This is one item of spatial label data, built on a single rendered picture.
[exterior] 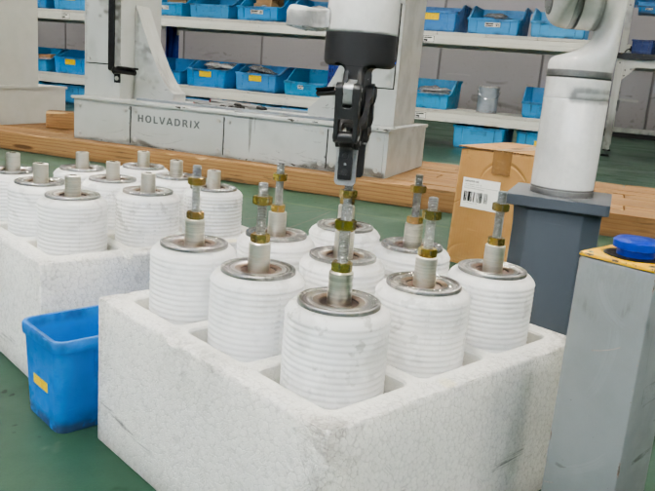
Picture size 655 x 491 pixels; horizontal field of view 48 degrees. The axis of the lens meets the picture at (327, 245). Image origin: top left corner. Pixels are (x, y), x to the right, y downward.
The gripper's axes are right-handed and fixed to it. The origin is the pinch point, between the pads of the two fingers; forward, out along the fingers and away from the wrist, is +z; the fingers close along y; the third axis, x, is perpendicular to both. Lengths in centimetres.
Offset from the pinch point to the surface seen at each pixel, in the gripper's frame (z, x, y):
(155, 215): 12.7, 31.2, 22.0
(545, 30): -48, -64, 447
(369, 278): 11.1, -3.6, -2.9
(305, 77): -3, 113, 528
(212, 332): 15.9, 10.5, -12.8
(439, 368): 17.0, -11.8, -11.3
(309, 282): 12.2, 2.9, -3.6
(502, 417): 22.7, -18.8, -7.6
